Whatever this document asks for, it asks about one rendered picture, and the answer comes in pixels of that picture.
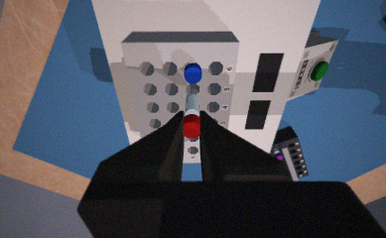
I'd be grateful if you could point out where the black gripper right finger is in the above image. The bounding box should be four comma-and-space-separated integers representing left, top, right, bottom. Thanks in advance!
199, 110, 292, 180

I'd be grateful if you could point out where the red-capped sample tube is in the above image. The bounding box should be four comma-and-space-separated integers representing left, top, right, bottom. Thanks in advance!
184, 88, 200, 139

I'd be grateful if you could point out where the blue tube cap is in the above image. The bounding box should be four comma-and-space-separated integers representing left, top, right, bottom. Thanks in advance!
184, 61, 202, 84

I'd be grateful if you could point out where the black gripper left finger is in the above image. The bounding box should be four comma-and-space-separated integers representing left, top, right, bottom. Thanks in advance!
90, 111, 185, 182

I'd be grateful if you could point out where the blue bench mat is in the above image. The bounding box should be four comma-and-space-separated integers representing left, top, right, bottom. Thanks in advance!
12, 0, 386, 182

